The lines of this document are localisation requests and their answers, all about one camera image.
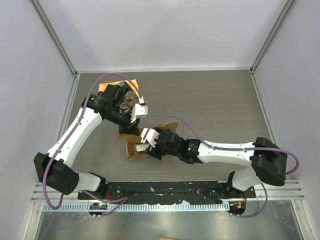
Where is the orange checkered cloth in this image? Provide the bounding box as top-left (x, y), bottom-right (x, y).
top-left (98, 79), bottom-right (141, 102)

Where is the cardboard box on floor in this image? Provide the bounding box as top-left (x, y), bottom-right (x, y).
top-left (157, 237), bottom-right (179, 240)

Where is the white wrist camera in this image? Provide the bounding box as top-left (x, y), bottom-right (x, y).
top-left (130, 96), bottom-right (148, 123)
top-left (140, 128), bottom-right (160, 148)

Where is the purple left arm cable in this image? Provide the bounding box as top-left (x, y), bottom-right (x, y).
top-left (42, 73), bottom-right (146, 218)

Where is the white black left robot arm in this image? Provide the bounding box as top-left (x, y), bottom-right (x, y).
top-left (33, 81), bottom-right (145, 200)

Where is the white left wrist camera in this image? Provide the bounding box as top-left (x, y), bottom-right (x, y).
top-left (130, 96), bottom-right (148, 123)

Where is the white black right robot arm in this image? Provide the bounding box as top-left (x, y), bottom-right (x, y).
top-left (140, 128), bottom-right (288, 199)

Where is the white patterned box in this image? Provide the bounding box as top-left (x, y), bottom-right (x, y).
top-left (135, 143), bottom-right (150, 153)

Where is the white slotted cable duct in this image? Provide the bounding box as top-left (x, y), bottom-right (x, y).
top-left (42, 201), bottom-right (230, 213)

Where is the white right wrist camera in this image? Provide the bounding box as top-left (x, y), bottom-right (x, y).
top-left (140, 128), bottom-right (160, 148)

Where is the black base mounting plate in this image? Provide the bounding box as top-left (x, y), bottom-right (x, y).
top-left (90, 181), bottom-right (256, 205)

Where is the black patterned tray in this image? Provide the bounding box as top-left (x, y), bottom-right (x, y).
top-left (118, 81), bottom-right (140, 112)

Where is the aluminium frame rail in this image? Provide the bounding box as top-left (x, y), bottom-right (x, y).
top-left (30, 180), bottom-right (305, 203)

